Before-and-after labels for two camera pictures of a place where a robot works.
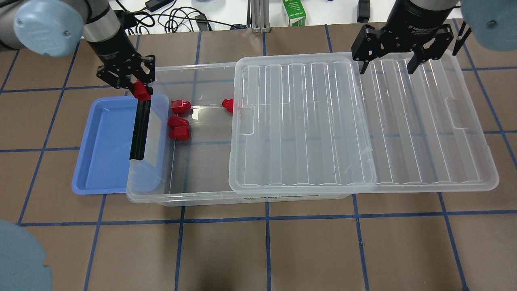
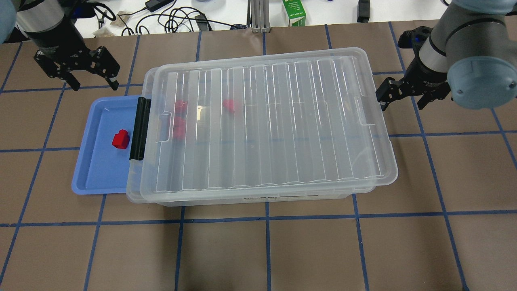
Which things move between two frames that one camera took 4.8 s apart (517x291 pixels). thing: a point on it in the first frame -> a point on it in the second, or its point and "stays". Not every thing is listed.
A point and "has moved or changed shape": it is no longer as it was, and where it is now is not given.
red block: x=228 y=104 stays
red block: x=140 y=91 -> x=121 y=140
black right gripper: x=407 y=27 -> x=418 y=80
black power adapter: x=363 y=11 stays
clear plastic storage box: x=310 y=123 has moved or changed shape
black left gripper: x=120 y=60 -> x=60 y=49
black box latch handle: x=139 y=143 stays
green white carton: x=296 y=12 stays
